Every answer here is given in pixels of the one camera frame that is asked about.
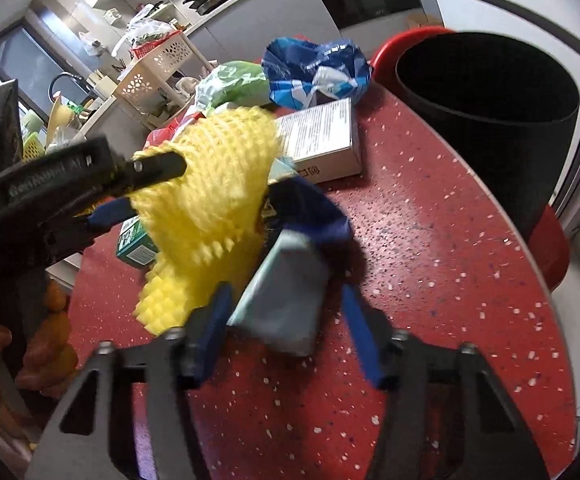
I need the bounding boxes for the blue grey packet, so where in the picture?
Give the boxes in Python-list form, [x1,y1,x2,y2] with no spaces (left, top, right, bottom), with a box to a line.
[228,177,353,356]

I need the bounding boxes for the yellow foam fruit net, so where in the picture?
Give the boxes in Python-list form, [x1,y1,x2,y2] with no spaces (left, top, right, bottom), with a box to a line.
[130,107,281,336]

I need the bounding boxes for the grey kitchen cabinets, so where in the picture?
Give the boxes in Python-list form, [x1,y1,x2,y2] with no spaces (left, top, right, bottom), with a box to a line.
[183,0,344,66]

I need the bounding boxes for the brown cardboard box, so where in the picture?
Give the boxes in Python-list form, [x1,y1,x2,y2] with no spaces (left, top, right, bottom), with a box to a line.
[405,12,444,29]

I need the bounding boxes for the plastic bag on rack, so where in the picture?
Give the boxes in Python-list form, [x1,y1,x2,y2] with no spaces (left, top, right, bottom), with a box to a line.
[111,3,177,56]

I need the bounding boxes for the blue white plastic bag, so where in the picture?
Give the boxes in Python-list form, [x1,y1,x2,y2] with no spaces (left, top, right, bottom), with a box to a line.
[262,37,372,110]

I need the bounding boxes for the green white carton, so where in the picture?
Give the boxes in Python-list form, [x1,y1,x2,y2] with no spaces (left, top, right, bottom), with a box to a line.
[115,217,159,269]

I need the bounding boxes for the kitchen faucet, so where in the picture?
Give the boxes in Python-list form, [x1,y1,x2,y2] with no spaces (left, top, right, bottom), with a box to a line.
[48,72,95,104]

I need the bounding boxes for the beige plastic storage rack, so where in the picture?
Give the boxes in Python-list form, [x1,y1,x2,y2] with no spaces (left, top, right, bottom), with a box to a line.
[113,32,213,129]

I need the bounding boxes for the black trash bin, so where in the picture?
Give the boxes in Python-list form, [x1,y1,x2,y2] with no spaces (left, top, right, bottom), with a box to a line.
[395,31,580,241]

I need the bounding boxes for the left human hand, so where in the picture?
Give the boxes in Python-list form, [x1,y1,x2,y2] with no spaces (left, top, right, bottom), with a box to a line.
[0,278,80,401]

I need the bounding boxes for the white cardboard box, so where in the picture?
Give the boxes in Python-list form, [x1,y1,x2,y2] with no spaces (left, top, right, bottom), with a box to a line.
[276,99,363,183]

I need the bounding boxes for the green white plastic bag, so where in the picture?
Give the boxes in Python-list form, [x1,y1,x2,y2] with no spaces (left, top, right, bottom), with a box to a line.
[194,61,270,114]

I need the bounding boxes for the red chair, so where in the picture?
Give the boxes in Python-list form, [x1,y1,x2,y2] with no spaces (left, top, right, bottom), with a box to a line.
[370,25,571,292]

